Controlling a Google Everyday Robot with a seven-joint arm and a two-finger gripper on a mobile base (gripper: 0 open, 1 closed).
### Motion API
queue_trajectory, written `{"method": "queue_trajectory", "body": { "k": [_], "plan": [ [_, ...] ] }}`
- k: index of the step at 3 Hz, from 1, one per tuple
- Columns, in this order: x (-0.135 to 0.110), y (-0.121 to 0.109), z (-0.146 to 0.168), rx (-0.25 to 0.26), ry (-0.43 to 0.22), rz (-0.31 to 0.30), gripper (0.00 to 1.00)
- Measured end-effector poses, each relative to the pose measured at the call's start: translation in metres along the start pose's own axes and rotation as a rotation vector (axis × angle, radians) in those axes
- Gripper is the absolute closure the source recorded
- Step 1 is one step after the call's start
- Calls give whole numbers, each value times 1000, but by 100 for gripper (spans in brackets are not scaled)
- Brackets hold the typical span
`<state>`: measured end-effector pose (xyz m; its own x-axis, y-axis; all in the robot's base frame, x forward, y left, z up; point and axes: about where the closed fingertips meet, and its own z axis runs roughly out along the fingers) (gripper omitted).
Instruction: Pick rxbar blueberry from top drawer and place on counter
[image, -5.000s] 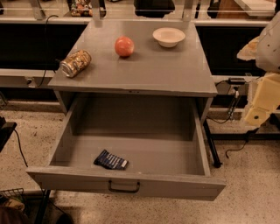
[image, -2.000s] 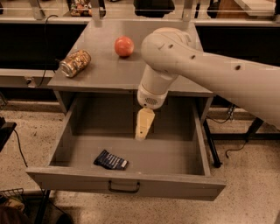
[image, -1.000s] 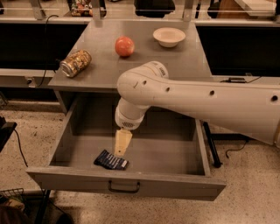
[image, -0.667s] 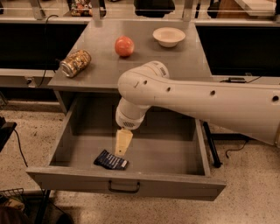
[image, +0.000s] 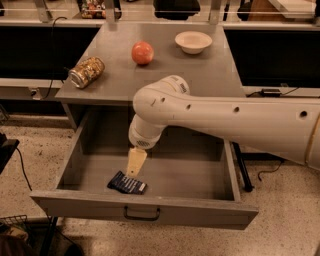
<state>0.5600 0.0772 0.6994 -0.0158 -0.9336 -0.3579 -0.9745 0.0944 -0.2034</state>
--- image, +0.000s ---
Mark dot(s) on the golden patterned drink can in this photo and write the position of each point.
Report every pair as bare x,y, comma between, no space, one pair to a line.
85,72

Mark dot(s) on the dark blue rxbar wrapper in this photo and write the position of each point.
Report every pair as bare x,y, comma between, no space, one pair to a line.
127,185

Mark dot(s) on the wire basket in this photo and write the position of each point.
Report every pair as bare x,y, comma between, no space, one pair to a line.
18,221

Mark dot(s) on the black table leg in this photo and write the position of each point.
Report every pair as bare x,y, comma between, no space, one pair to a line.
245,176

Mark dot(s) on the red apple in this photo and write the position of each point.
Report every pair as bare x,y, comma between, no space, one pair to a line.
142,53

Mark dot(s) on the grey open top drawer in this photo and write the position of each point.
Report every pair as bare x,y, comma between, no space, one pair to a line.
190,176

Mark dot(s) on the black device left edge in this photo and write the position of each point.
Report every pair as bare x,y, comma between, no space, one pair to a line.
7,148

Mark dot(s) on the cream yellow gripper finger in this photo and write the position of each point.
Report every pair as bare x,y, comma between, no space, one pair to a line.
136,159

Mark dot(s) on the grey cabinet counter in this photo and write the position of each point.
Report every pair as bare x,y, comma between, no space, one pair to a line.
210,73

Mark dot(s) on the black drawer handle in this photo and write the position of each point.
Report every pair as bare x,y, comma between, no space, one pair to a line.
141,214

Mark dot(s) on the black power adapter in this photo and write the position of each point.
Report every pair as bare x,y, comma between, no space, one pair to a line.
270,92

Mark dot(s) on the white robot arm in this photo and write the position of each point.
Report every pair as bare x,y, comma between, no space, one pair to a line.
285,127

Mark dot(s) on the white ceramic bowl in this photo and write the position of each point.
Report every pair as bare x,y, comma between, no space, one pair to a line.
193,42

